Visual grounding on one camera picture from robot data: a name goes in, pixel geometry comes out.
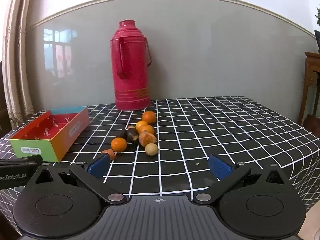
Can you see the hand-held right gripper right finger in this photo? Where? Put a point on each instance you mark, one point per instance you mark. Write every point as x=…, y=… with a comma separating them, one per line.
x=220, y=167

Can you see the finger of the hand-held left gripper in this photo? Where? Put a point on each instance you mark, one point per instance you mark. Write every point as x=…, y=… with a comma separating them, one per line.
x=22, y=160

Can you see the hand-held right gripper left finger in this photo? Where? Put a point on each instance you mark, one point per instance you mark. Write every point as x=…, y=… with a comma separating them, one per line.
x=98, y=167

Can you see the black white checked tablecloth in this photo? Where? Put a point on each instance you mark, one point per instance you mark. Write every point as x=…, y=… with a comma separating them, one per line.
x=225, y=130

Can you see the dark brown fruit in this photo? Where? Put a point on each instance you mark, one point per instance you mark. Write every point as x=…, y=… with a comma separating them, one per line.
x=131, y=135

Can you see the colourful cardboard box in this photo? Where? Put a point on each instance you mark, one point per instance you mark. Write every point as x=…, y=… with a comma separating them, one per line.
x=62, y=135

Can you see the beige round fruit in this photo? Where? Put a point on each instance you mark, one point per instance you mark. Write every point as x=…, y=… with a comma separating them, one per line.
x=151, y=149

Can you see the blotchy peeled orange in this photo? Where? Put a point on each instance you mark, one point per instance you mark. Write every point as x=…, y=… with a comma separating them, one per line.
x=147, y=139

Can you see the red metal thermos flask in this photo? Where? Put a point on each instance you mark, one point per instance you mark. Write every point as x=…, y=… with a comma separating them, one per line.
x=131, y=67

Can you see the beige lace curtain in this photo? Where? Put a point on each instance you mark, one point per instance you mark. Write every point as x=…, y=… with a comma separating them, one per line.
x=17, y=55

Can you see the carved wooden plant stand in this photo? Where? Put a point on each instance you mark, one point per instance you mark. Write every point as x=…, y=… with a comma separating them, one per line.
x=311, y=80

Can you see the dark blue flower pot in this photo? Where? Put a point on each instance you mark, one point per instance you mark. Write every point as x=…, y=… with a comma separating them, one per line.
x=318, y=41

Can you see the green potted plant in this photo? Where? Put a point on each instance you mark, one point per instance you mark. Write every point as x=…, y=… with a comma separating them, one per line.
x=318, y=16

